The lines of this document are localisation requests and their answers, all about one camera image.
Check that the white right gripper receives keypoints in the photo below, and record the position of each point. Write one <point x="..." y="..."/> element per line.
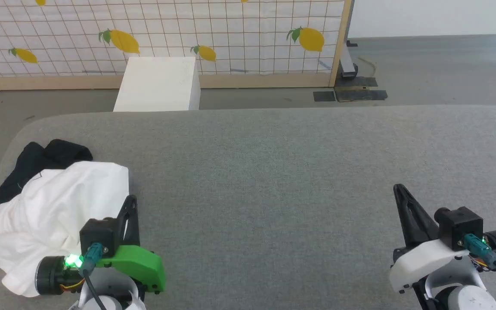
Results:
<point x="424" y="262"/>

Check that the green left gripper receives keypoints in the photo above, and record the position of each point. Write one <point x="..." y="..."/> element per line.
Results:
<point x="140" y="265"/>

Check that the white shirt with black sleeves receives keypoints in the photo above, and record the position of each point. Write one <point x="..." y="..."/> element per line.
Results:
<point x="54" y="202"/>

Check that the large black floor mat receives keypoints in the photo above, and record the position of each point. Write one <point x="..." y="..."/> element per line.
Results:
<point x="360" y="92"/>

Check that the white box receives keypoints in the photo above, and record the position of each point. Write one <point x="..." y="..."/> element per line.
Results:
<point x="159" y="84"/>

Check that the small black floor mat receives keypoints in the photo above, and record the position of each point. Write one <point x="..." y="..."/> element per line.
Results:
<point x="324" y="96"/>

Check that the grey metal stand leg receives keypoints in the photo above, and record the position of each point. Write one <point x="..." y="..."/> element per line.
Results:
<point x="348" y="60"/>

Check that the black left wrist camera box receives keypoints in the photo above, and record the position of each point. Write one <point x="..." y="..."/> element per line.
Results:
<point x="97" y="234"/>

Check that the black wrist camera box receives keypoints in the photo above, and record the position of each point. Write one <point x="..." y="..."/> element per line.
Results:
<point x="461" y="226"/>
<point x="97" y="234"/>

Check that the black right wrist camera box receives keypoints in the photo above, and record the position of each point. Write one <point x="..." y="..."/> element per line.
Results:
<point x="461" y="226"/>

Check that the lemon print screen wooden frame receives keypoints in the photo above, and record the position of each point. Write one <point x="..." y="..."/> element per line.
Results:
<point x="166" y="34"/>

